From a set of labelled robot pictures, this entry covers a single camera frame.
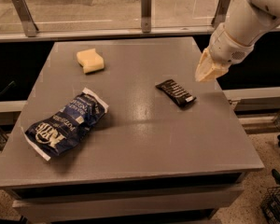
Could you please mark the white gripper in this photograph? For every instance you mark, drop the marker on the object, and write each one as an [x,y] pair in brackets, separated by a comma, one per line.
[226,49]

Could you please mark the black rxbar chocolate wrapper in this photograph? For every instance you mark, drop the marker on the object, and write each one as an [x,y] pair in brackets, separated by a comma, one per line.
[176,93]

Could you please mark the blue chip bag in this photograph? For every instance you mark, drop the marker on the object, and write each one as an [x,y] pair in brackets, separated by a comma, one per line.
[65,129]

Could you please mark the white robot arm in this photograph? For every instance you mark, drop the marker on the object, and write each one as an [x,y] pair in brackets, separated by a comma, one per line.
[251,20]

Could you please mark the yellow sponge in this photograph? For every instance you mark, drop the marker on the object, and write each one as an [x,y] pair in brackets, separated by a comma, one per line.
[90,61]

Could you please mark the grey table drawer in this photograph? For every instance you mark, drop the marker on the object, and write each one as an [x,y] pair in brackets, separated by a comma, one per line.
[128,203]

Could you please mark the right metal glass bracket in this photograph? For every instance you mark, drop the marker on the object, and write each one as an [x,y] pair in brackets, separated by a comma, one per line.
[221,12]

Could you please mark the metal glass bracket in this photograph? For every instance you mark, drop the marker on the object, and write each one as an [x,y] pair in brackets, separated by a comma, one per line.
[221,12]
[28,25]
[146,16]

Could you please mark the middle metal glass bracket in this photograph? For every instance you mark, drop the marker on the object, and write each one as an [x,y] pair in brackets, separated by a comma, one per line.
[146,16]

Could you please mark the black wire basket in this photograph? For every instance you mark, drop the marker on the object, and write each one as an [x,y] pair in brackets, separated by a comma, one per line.
[270,205]

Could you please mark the left metal glass bracket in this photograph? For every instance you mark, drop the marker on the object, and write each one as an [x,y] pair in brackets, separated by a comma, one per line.
[28,25]

